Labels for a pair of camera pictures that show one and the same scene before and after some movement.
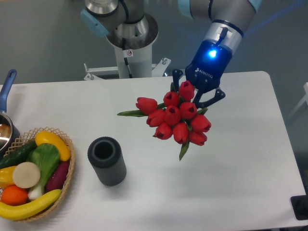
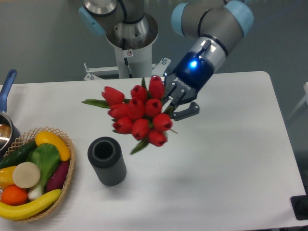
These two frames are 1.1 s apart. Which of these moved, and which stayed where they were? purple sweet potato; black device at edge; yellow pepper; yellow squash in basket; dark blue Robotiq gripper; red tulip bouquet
Moved: dark blue Robotiq gripper; red tulip bouquet
Stayed: black device at edge; purple sweet potato; yellow squash in basket; yellow pepper
